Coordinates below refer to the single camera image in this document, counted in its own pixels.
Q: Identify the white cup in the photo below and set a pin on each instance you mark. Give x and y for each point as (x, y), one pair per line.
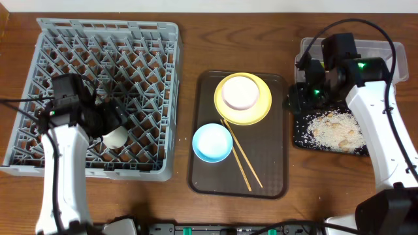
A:
(116, 139)

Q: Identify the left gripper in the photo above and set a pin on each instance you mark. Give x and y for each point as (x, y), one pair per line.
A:
(109, 118)

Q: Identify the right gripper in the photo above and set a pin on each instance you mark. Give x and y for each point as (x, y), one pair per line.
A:
(297, 101)

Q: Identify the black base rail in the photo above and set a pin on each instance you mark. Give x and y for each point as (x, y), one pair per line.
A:
(129, 225)

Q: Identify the clear plastic bin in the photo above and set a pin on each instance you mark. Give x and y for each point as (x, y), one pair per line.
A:
(366, 48)

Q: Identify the rice and food scraps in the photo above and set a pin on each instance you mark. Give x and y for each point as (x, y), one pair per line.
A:
(336, 130)

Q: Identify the grey dish rack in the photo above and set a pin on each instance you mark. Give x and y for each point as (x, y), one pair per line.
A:
(137, 64)

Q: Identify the pink bowl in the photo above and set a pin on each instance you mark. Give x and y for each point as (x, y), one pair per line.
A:
(240, 93)

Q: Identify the dark brown serving tray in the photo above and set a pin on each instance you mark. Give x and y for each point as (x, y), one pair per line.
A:
(265, 143)

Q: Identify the yellow plate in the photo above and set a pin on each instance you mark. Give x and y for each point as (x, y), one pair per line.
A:
(244, 117)

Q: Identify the light blue bowl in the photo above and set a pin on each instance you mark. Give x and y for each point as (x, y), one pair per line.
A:
(212, 143)

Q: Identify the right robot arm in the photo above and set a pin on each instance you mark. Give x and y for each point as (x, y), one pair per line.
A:
(364, 85)

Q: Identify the right wooden chopstick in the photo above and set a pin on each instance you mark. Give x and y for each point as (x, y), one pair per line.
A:
(244, 155)

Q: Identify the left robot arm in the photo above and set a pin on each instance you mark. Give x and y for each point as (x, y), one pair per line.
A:
(64, 204)

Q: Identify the black waste tray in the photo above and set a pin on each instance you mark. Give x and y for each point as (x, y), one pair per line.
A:
(302, 137)

